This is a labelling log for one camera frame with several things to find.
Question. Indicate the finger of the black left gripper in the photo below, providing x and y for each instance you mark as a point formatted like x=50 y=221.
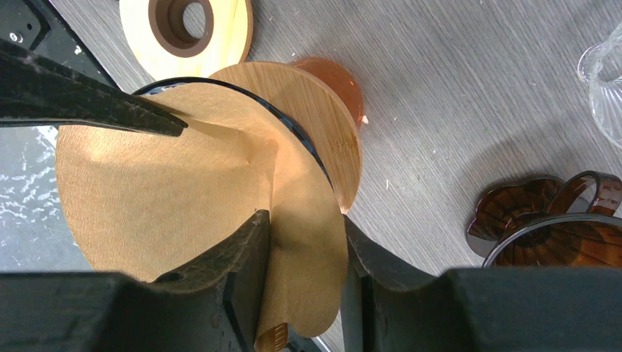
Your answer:
x=37 y=91

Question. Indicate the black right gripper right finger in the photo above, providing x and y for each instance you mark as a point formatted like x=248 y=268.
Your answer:
x=389 y=305

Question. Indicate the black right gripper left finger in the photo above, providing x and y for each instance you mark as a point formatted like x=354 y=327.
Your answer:
x=211 y=303

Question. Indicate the brown paper coffee filter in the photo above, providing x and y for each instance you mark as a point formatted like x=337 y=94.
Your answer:
x=145 y=204

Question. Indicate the brown plastic dripper with handle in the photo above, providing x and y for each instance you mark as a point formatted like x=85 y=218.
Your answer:
x=546 y=221

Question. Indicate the blue plastic dripper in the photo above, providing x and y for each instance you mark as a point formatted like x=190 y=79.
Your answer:
x=293 y=126

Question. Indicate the orange glass carafe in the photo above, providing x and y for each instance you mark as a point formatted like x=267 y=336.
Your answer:
x=336 y=77

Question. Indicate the clear glass dripper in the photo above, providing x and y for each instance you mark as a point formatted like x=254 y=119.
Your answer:
x=600 y=68

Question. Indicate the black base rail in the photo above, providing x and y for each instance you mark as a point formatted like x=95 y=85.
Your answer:
x=38 y=26

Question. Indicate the wooden ring collar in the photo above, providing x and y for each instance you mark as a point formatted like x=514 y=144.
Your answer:
x=164 y=47

